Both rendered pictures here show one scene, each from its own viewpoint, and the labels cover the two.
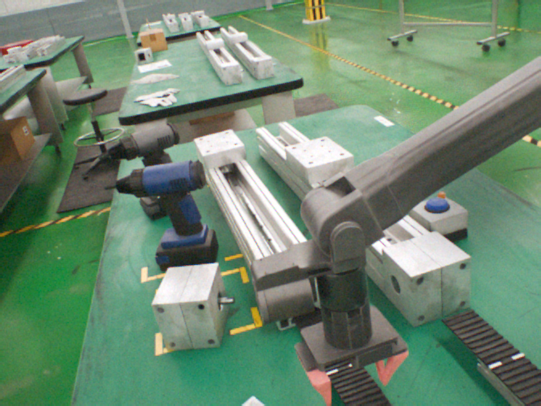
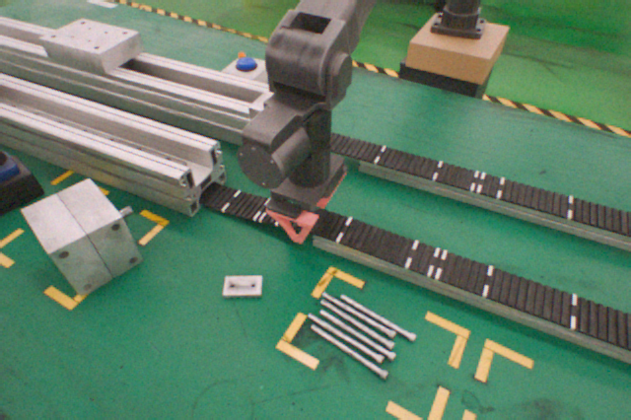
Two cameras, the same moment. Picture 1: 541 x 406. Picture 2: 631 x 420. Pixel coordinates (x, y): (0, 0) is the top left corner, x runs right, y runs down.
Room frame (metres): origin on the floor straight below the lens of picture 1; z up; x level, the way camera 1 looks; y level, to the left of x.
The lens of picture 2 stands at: (0.20, 0.26, 1.26)
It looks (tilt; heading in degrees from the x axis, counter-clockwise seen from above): 46 degrees down; 307
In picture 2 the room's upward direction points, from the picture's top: straight up
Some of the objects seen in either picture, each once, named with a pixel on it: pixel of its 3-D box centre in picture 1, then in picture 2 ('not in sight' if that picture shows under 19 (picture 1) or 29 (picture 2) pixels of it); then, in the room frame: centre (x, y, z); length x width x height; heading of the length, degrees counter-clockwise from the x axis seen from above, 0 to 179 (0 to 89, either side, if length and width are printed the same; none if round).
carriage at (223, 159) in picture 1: (220, 153); not in sight; (1.27, 0.11, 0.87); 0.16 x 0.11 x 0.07; 12
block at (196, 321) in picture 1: (200, 305); (94, 232); (0.67, 0.15, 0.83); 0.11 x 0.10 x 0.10; 81
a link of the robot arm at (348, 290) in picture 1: (336, 279); (305, 124); (0.46, -0.06, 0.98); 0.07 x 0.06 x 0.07; 97
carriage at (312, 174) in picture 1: (319, 164); (96, 50); (1.07, -0.13, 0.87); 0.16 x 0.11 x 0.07; 12
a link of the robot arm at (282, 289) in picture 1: (303, 264); (290, 115); (0.45, -0.02, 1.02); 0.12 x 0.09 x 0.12; 97
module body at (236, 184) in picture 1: (245, 205); (28, 117); (1.03, 0.06, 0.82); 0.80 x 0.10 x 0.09; 12
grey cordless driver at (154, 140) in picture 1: (146, 175); not in sight; (1.17, 0.29, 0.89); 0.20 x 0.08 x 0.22; 117
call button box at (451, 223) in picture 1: (433, 221); (245, 80); (0.82, -0.31, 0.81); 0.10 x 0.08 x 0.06; 102
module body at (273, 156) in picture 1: (321, 183); (105, 73); (1.07, -0.13, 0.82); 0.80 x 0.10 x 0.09; 12
